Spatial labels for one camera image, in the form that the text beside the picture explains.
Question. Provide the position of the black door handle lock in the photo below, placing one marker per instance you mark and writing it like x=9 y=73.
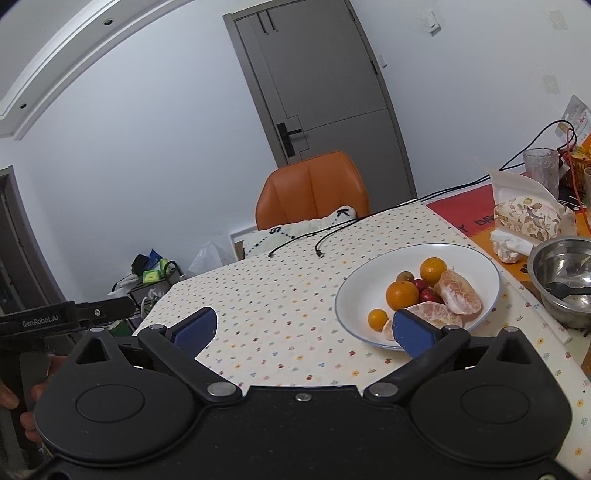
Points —
x=286 y=138

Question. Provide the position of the clear glass cup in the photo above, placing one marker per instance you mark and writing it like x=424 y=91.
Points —
x=542 y=165

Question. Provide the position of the large orange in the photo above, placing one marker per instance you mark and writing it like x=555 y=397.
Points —
x=402 y=294

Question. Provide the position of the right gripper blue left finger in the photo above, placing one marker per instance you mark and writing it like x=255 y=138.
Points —
x=175 y=351

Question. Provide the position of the brown longan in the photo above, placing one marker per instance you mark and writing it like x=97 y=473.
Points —
x=406 y=276

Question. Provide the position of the person's left hand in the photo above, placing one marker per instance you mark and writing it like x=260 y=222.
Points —
x=10 y=401

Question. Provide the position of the small orange kumquat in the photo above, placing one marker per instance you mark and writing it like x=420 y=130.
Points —
x=432 y=269

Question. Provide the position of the orange snack bag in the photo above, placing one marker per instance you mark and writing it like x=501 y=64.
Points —
x=574 y=155

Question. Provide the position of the floral patterned tablecloth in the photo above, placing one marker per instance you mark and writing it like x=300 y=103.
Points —
x=277 y=323

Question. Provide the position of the white box behind chair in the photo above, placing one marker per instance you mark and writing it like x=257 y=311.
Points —
x=236 y=239

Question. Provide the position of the grey door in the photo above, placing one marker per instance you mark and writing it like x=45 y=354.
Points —
x=309 y=64

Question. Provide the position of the steel bowl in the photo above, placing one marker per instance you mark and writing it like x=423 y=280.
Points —
x=559 y=269

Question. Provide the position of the green and black bag pile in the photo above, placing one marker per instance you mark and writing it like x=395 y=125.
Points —
x=150 y=267

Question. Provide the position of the white cushion black letters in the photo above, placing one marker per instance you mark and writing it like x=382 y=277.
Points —
x=263 y=241

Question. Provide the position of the orange leather chair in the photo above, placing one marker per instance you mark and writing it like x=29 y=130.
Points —
x=311 y=189

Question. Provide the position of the large pomelo segment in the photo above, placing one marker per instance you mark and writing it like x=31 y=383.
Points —
x=437 y=314

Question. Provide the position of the nougat candy bag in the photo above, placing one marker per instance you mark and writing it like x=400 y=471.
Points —
x=525 y=215

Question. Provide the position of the white wall switch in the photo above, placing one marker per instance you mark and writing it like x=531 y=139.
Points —
x=433 y=25

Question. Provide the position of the red paper mat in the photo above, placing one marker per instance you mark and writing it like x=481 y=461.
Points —
x=471 y=212

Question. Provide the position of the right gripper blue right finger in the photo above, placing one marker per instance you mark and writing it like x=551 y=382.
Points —
x=432 y=351

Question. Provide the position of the dark doorway frame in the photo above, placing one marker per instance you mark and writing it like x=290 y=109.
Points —
x=26 y=280

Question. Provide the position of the small pomelo segment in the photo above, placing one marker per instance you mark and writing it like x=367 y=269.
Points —
x=458 y=294

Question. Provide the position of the white plate blue rim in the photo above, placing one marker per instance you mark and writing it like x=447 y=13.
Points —
x=365 y=289

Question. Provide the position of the yellow kumquat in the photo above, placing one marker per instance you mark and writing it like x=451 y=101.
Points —
x=377 y=319

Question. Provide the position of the clear plastic bag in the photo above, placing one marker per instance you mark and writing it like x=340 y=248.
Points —
x=210 y=256

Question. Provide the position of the black side rack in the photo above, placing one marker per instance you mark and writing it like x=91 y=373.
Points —
x=146 y=289

